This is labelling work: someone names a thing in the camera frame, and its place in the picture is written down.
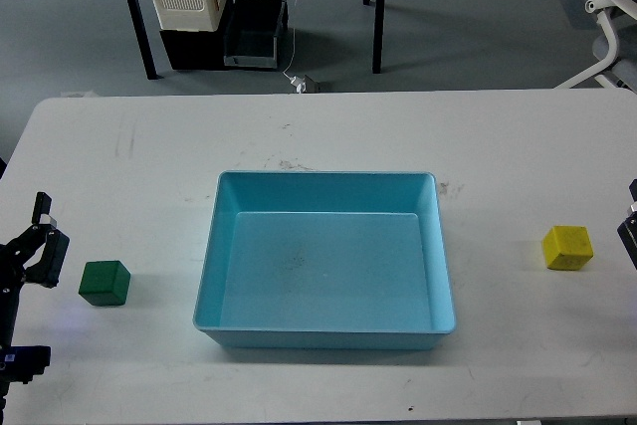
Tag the black table leg left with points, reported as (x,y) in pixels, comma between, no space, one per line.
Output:
(142,39)

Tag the white power adapter plug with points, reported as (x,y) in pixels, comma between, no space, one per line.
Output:
(305,85)

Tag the dark grey open bin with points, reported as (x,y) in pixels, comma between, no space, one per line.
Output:
(255,34)

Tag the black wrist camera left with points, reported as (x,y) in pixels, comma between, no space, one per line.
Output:
(23,363)

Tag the green wooden cube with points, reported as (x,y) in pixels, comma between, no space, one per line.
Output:
(105,283)

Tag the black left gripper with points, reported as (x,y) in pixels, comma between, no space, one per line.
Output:
(43,235)

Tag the black plastic crate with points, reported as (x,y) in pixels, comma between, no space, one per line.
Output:
(198,50)

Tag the yellow wooden cube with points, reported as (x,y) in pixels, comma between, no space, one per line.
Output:
(566,248)

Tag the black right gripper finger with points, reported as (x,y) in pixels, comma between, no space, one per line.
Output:
(627,229)

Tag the light blue plastic tray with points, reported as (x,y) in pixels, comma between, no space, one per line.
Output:
(327,260)

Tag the white grey office chair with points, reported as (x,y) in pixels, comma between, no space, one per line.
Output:
(614,49)

